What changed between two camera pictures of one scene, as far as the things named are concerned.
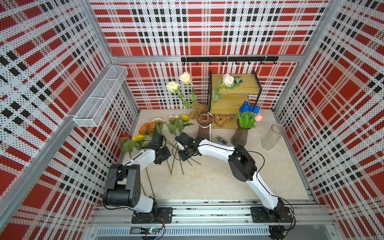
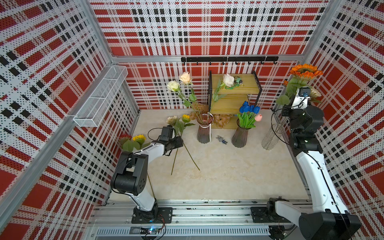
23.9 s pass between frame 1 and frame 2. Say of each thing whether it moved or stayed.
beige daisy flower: moved
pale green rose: stayed
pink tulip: stayed
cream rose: stayed
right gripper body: moved
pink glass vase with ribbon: stayed
